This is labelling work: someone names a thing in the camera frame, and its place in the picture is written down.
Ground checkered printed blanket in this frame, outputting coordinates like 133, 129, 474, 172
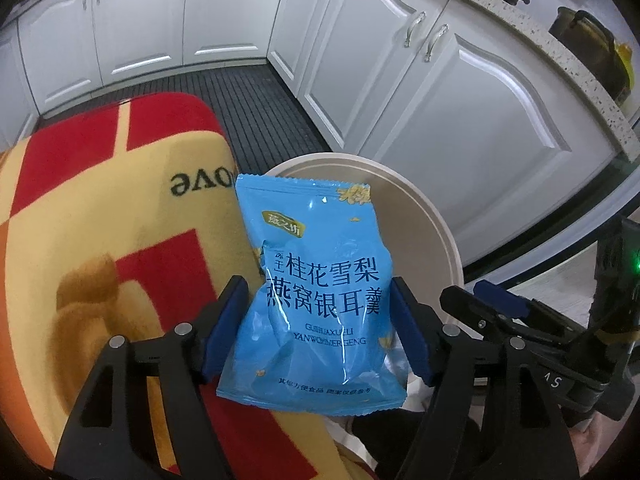
0, 92, 381, 480

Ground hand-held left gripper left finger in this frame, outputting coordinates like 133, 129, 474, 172
52, 275, 251, 480

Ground dark ribbed floor mat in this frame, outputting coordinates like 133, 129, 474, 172
37, 62, 351, 161

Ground speckled countertop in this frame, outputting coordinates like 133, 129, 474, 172
425, 0, 640, 161

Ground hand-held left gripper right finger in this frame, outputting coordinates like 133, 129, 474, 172
390, 277, 576, 480

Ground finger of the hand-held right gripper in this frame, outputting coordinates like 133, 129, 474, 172
440, 285, 531, 339
472, 280, 587, 342

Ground beige round bin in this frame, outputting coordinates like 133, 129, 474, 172
260, 152, 466, 386

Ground blue snack packet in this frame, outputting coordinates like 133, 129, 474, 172
216, 174, 407, 418

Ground white kitchen cabinets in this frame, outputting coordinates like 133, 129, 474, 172
0, 0, 631, 268

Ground dark pot with lid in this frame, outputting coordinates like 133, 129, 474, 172
549, 7, 633, 103

